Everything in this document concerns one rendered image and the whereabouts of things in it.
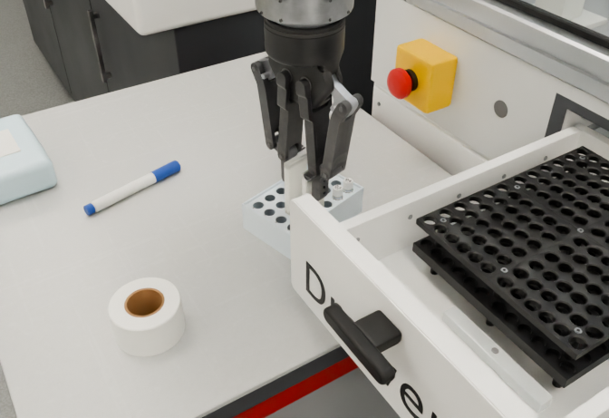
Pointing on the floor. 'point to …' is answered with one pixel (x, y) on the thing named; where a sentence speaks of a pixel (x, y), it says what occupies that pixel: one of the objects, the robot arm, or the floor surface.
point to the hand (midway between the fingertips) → (304, 189)
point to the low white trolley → (177, 260)
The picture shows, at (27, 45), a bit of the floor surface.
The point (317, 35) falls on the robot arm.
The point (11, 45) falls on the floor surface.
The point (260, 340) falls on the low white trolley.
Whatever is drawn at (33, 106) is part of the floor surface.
